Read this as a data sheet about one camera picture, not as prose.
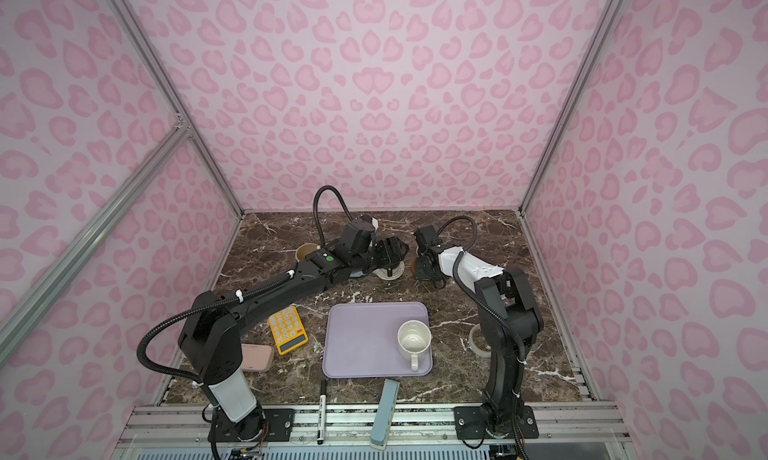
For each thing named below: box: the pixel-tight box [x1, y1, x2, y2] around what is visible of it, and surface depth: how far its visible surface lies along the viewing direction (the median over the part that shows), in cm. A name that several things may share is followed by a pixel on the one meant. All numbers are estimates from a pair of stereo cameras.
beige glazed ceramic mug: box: [295, 243, 321, 262], surface depth 100 cm
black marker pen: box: [317, 380, 327, 445], surface depth 76 cm
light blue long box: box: [370, 379, 400, 450], surface depth 76 cm
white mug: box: [397, 319, 432, 372], surface depth 82 cm
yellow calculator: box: [268, 306, 309, 355], surface depth 88 cm
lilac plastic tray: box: [322, 302, 433, 378], surface depth 89 cm
